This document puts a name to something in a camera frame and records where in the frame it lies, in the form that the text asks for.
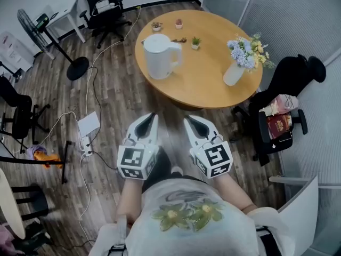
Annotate long white cable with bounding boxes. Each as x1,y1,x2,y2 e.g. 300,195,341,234
84,5,142,141

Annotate black office chair with headrest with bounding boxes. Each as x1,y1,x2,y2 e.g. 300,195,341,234
79,0,133,50

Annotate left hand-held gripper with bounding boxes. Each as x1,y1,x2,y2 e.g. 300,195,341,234
116,113,160,181

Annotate pink bag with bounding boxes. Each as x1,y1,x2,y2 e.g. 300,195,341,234
270,94,299,116

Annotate black stool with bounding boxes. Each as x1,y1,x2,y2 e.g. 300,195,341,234
10,184,50,222

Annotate black mesh office chair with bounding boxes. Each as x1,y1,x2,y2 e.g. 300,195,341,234
0,76,51,154

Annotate purple cloth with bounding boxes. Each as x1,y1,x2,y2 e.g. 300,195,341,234
26,145,47,156

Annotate black floor cable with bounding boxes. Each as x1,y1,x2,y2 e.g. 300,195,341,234
87,66,103,146

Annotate white power strip cable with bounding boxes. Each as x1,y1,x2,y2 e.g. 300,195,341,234
78,155,96,247

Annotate white electric kettle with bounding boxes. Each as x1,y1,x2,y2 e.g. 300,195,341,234
140,33,183,81

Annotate red gift box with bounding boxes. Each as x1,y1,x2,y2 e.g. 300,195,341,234
266,114,293,140

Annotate black standing fan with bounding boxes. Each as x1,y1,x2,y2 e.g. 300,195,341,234
17,9,90,82

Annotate black office chair with boxes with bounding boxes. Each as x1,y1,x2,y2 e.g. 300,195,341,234
231,54,327,167

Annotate white devices on chair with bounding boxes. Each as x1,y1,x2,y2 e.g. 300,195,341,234
94,0,116,14

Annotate white looped cable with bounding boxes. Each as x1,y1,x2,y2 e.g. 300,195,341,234
10,111,79,154

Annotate person's white flower-print shirt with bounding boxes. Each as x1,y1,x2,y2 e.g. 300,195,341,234
89,179,296,256

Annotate black and green device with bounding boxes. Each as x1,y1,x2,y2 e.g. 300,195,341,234
36,13,50,31

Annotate white round table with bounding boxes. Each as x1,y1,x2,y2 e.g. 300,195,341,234
0,168,27,240

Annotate white power strip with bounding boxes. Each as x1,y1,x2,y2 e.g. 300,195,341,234
79,136,93,157

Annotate person's dark trousers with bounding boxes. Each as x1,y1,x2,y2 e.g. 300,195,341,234
142,145,211,193

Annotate blue and yellow flower bouquet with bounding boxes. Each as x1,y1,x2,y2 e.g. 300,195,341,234
226,32,275,73

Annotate person's left forearm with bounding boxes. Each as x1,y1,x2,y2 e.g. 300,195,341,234
116,177,147,225

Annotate white storage cabinet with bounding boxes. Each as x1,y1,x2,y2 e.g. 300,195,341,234
0,30,35,73

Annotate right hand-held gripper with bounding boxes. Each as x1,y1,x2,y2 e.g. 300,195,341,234
183,115,234,180

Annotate person's right forearm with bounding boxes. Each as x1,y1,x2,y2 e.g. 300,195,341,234
213,172,258,213

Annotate black harness strap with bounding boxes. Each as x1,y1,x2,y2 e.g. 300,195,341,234
255,226,283,256
108,244,127,256

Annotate white desk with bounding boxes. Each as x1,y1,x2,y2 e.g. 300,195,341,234
45,0,87,44

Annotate orange cloth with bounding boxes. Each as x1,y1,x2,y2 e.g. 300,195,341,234
33,150,63,170

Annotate white partition board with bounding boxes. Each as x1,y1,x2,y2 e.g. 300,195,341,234
269,175,320,256

